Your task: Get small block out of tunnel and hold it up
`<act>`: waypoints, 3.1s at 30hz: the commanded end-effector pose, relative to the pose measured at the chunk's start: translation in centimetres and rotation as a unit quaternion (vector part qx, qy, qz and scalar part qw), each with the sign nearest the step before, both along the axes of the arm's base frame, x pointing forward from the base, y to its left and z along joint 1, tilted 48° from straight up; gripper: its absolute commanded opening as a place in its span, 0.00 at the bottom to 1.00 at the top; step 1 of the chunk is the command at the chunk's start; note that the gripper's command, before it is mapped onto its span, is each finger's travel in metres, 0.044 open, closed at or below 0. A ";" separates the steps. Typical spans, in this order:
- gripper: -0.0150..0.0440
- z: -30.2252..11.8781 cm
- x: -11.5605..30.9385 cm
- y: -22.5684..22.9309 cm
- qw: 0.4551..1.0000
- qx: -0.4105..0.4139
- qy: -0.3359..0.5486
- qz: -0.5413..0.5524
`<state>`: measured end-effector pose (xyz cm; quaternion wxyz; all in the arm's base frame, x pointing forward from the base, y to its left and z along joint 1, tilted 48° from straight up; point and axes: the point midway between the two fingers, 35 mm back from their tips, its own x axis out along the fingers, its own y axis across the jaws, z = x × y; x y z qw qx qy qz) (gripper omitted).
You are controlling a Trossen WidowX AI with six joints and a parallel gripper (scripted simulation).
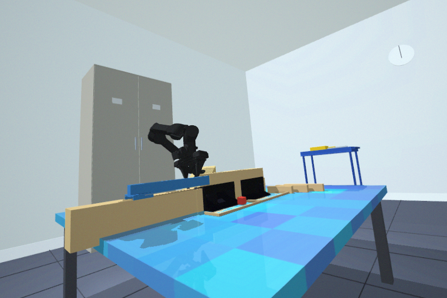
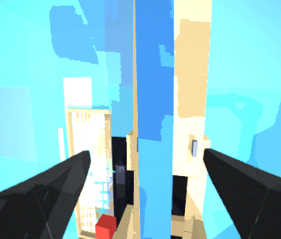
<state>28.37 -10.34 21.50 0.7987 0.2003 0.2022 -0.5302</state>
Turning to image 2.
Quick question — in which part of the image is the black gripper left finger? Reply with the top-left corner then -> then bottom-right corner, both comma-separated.
0,149 -> 91,239

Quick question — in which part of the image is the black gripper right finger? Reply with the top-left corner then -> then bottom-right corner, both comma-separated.
202,148 -> 281,239

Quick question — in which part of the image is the red cube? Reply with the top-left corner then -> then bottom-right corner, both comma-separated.
95,214 -> 116,239

